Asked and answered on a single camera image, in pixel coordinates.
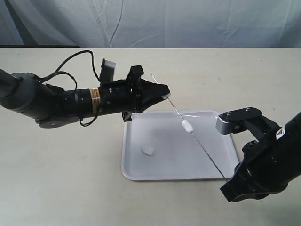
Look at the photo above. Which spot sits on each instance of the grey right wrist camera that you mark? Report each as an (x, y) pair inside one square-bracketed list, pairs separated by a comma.
[(234, 121)]

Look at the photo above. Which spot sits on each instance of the white rectangular tray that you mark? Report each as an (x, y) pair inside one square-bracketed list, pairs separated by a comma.
[(177, 154)]

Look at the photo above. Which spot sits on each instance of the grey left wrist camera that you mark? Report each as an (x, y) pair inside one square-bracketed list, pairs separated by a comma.
[(107, 71)]

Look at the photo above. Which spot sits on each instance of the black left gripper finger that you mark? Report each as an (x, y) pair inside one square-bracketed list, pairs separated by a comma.
[(144, 103), (153, 90)]

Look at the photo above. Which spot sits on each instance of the thin metal skewer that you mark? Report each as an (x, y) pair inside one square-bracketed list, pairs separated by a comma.
[(198, 141)]

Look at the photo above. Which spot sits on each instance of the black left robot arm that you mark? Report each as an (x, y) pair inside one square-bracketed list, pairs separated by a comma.
[(52, 107)]

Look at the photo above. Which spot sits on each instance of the white backdrop curtain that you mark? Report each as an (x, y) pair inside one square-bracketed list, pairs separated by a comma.
[(151, 23)]

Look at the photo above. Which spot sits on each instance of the white foam piece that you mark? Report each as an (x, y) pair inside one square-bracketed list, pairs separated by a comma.
[(187, 126), (147, 150), (166, 96)]

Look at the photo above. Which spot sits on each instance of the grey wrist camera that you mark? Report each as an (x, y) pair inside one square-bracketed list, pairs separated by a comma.
[(234, 121), (107, 71)]

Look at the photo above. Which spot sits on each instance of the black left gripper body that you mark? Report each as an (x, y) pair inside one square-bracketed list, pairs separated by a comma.
[(123, 96)]

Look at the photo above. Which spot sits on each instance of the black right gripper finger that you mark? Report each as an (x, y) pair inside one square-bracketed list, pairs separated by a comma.
[(243, 187)]

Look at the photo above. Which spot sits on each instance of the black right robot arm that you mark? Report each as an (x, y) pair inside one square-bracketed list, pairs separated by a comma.
[(261, 126)]

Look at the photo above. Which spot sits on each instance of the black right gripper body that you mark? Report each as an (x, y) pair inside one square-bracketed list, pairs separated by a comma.
[(271, 158)]

